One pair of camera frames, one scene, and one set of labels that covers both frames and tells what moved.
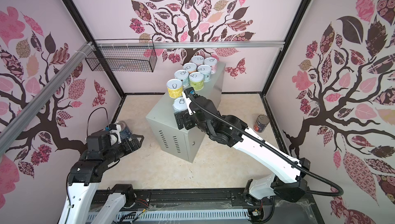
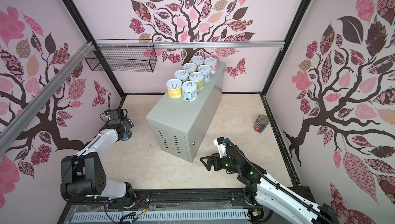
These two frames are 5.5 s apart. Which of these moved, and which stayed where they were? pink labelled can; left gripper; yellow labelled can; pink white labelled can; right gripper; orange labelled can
Moved: right gripper; left gripper
Stayed: orange labelled can; pink white labelled can; yellow labelled can; pink labelled can
